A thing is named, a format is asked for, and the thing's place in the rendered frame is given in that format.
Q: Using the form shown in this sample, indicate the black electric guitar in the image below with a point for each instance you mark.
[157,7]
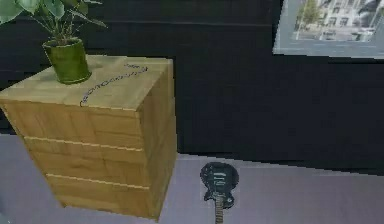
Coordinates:
[219,181]

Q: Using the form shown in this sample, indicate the green potted house plant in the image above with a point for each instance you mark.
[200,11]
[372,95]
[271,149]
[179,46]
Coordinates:
[66,60]

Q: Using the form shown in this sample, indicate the grey framed window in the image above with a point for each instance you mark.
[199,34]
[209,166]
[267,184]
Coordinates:
[333,26]

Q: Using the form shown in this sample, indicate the wooden chest of drawers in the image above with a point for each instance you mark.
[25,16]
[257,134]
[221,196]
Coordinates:
[100,150]

